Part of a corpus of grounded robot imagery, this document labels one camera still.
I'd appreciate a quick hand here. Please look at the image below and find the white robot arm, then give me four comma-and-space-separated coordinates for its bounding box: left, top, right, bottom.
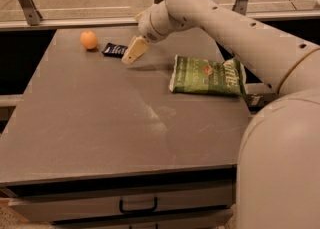
125, 0, 320, 229

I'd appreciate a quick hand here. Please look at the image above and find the upper grey drawer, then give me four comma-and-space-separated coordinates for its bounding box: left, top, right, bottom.
9, 181, 233, 222

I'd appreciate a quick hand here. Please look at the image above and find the left metal rail bracket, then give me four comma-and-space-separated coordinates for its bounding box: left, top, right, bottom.
18, 0, 42, 26

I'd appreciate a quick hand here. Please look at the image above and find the orange fruit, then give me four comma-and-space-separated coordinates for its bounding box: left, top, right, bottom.
80, 31, 98, 50

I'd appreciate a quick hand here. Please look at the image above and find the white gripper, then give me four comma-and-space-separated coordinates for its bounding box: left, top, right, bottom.
121, 4, 165, 64

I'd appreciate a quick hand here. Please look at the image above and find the black upper drawer handle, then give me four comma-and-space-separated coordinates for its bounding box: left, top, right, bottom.
118, 197, 158, 214

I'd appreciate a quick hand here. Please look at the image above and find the horizontal metal rail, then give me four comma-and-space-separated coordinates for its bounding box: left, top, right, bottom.
0, 10, 320, 32

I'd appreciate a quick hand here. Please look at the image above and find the lower grey drawer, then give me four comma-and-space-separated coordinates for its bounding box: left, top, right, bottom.
53, 209, 233, 229

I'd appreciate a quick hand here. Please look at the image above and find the green kettle chips bag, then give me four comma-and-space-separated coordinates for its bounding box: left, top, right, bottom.
169, 55, 246, 96

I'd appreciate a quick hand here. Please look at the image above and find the blue rxbar blueberry wrapper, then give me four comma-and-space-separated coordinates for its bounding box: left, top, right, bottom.
102, 42, 128, 58

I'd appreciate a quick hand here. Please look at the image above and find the grey drawer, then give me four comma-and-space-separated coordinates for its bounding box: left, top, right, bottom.
9, 181, 233, 222
53, 209, 233, 229

